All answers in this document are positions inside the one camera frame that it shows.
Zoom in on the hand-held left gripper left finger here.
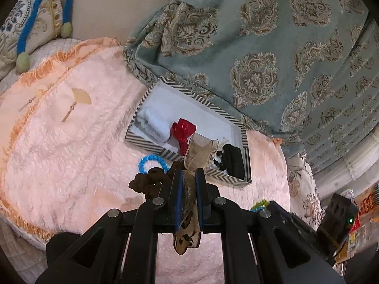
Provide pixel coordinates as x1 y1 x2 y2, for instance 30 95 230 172
36 168 184 284

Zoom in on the leopard print bow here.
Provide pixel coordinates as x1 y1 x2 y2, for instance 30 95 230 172
172 133 230 255

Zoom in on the black and white hair tie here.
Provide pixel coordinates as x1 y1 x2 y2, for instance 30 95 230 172
212 151 229 171

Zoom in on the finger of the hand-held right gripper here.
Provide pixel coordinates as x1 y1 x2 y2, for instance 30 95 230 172
268 200 336 268

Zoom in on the pink fringed blanket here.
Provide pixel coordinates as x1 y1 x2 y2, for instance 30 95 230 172
0 37 292 284

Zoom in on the white pleated fabric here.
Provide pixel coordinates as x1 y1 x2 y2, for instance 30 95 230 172
309 130 379 197

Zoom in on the teal patterned blanket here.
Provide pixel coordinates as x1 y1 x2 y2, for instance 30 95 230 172
123 0 379 173

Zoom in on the chevron striped tray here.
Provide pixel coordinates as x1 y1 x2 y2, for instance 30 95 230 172
125 76 252 187

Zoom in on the green and blue plush toy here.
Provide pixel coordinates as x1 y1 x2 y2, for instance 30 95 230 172
16 0 83 73

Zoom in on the white fluffy scrunchie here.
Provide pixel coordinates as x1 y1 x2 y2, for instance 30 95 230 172
136 108 175 141

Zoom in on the red bow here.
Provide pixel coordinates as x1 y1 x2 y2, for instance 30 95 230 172
171 118 197 156

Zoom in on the cream patterned cloth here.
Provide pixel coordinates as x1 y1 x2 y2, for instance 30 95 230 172
286 151 325 231

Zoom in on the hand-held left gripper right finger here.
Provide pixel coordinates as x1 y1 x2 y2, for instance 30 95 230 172
195 168 345 284

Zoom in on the blue bead bracelet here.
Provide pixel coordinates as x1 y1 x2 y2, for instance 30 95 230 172
138 153 171 174

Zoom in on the black scrunchie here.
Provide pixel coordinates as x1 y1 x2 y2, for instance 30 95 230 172
222 144 246 181

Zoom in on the floral embroidered pillow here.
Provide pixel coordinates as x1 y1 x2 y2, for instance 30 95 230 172
0 0 74 80

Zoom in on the red and yellow packaging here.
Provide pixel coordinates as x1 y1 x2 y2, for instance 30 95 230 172
346 183 379 261

